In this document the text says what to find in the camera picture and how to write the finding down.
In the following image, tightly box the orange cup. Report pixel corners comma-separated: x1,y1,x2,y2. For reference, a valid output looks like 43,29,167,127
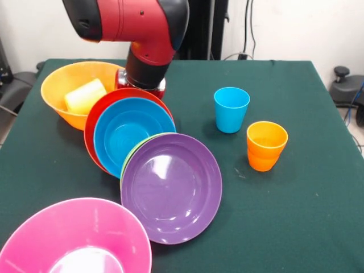
246,121,289,160
247,147,281,172

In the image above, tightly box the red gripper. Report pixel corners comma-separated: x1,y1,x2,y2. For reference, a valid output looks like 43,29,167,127
115,69,167,100

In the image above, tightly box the dark green table cloth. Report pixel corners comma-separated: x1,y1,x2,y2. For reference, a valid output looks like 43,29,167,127
0,58,364,273

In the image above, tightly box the pink bowl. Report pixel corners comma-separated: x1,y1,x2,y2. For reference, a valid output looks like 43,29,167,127
0,197,153,273

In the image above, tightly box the large blue bowl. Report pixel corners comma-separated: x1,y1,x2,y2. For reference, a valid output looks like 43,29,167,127
93,97,177,179

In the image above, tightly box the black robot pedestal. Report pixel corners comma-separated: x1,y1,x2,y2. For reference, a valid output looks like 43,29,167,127
177,0,230,60

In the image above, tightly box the black chair base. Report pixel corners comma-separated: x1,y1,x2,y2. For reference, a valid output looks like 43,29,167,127
329,65,364,128

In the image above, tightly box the purple bowl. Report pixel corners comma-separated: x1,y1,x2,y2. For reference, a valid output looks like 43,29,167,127
120,133,224,245

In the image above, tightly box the black wall cable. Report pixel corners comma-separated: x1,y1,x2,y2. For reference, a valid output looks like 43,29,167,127
243,0,257,54

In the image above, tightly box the small translucent blue bowl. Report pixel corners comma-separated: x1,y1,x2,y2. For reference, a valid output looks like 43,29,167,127
104,110,156,171

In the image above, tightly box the red bowl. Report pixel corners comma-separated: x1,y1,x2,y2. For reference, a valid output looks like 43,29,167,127
84,87,175,175

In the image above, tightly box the blue cup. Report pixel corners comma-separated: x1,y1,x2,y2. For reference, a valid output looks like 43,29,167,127
214,86,251,134

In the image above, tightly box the green bowl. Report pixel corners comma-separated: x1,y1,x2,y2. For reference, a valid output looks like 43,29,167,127
119,132,171,190

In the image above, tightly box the orange bowl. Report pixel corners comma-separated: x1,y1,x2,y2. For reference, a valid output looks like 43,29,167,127
40,61,126,131

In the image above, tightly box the yellow cup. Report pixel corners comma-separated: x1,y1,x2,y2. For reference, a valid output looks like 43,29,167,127
64,78,107,115

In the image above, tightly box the black office chair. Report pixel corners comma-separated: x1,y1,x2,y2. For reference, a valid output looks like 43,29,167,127
0,36,39,114

